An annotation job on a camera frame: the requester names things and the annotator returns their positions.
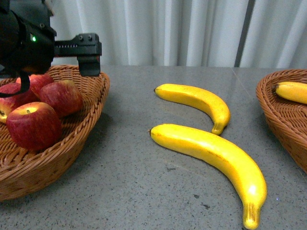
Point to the dark red apple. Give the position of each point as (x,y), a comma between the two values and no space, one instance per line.
(34,126)

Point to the red apple behind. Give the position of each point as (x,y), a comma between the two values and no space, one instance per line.
(63,96)

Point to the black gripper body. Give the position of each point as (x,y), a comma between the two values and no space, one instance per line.
(28,44)

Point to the yellow banana far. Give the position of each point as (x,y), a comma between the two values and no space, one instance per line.
(201,99)

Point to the yellow banana near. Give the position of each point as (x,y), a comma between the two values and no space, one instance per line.
(242,171)

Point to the red apple with yellow patch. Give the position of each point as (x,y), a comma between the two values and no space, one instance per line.
(9,104)

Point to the yellow banana in basket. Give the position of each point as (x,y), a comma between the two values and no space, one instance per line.
(293,91)

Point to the white pleated curtain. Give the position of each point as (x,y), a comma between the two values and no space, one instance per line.
(211,33)

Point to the red apple near front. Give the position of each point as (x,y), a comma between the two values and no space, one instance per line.
(37,82)

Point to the brown wicker basket right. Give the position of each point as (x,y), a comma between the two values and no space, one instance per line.
(287,120)

